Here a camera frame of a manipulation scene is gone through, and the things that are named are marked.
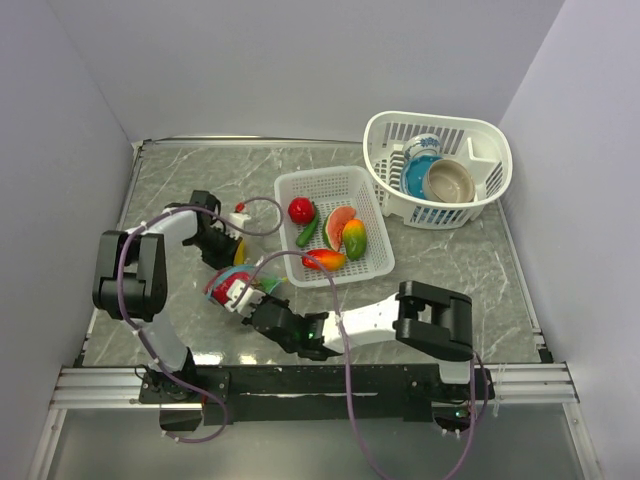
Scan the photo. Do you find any blue white patterned cup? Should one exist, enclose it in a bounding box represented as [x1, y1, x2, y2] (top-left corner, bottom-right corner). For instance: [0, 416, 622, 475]
[403, 133, 442, 161]

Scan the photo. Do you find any orange red fake fruit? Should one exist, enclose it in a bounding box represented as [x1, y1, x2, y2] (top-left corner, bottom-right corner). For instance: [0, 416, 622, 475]
[302, 249, 347, 272]

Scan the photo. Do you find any fake watermelon slice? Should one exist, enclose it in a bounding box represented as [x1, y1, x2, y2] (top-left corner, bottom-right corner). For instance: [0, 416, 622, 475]
[322, 206, 356, 252]

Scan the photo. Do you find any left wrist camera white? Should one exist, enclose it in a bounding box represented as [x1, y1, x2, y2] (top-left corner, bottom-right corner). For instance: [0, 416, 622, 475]
[228, 202, 254, 238]

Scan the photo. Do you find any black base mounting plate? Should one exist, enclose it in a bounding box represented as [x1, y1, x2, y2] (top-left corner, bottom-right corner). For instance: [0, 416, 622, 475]
[139, 364, 495, 433]

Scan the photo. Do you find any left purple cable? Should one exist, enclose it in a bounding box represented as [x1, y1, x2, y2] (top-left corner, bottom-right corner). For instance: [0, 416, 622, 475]
[115, 196, 285, 445]

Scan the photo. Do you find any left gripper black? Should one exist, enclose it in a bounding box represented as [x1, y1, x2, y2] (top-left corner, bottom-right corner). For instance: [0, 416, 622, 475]
[187, 228, 241, 278]

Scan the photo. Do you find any aluminium rail frame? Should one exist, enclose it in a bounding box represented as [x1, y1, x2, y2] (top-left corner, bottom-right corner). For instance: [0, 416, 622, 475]
[28, 363, 603, 479]

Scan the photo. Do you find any beige bowl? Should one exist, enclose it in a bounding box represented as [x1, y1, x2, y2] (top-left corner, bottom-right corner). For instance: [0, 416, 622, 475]
[423, 159, 476, 204]

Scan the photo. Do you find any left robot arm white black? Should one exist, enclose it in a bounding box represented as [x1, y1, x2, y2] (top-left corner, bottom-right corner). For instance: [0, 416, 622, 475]
[92, 190, 250, 402]

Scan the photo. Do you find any green fake pepper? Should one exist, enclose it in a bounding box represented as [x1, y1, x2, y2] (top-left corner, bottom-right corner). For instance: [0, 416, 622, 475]
[296, 214, 320, 248]

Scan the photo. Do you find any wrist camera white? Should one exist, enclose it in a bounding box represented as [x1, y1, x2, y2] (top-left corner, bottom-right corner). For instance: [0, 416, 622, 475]
[224, 279, 265, 318]
[228, 202, 254, 238]

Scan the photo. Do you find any white dish rack basket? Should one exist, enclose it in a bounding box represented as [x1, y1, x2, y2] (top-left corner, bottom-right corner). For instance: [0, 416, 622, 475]
[363, 111, 513, 230]

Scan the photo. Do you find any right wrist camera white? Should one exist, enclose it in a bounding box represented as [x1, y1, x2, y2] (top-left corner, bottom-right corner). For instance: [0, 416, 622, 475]
[224, 279, 265, 318]

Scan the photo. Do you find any red fake pepper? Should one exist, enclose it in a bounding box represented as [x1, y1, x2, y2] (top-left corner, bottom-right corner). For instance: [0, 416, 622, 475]
[288, 197, 315, 225]

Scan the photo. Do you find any yellow fake fruit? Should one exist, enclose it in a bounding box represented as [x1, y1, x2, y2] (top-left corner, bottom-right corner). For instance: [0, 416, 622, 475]
[233, 239, 247, 266]

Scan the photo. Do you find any blue plate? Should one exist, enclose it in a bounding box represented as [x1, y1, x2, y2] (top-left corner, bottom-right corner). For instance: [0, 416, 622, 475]
[400, 155, 442, 199]

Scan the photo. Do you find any orange green fake mango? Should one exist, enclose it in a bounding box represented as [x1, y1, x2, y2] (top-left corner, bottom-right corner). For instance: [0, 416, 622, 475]
[342, 219, 368, 261]

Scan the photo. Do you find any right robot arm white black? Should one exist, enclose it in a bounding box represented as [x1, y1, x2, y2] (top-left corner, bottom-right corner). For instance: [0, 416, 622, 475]
[226, 281, 474, 399]

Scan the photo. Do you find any white perforated flat basket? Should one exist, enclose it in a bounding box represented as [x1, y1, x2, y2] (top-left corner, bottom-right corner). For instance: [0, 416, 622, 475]
[274, 166, 395, 284]

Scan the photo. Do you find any clear zip top bag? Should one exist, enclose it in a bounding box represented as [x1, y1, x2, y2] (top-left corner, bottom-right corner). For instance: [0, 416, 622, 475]
[203, 241, 287, 310]

